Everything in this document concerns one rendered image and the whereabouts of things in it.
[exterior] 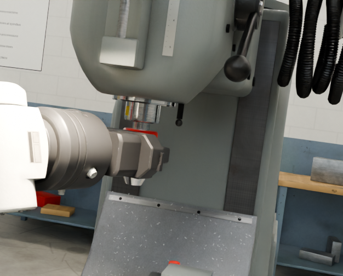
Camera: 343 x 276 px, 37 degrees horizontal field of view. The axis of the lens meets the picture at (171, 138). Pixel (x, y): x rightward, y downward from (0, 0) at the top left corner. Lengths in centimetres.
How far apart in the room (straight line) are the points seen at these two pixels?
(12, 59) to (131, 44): 509
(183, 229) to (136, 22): 57
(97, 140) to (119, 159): 5
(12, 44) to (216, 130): 472
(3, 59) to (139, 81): 511
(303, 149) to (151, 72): 430
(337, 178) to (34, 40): 327
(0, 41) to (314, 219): 363
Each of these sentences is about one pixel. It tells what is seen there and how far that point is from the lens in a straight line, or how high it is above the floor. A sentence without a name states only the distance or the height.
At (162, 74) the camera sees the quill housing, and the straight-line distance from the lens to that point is 59.
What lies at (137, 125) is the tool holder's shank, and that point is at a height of 127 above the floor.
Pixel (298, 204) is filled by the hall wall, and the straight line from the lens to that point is 490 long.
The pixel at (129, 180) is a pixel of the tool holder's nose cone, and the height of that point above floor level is 120.
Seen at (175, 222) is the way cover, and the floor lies 108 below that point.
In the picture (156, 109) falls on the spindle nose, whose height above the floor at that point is 130.
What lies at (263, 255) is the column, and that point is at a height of 103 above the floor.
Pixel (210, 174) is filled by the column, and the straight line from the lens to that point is 104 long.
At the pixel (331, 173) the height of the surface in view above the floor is 97.
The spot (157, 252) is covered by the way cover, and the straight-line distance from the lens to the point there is 103.
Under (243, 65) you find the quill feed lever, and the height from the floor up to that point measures 136.
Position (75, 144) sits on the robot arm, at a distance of 52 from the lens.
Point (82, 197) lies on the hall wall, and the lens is 528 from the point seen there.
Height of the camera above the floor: 130
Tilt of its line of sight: 3 degrees down
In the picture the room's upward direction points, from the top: 8 degrees clockwise
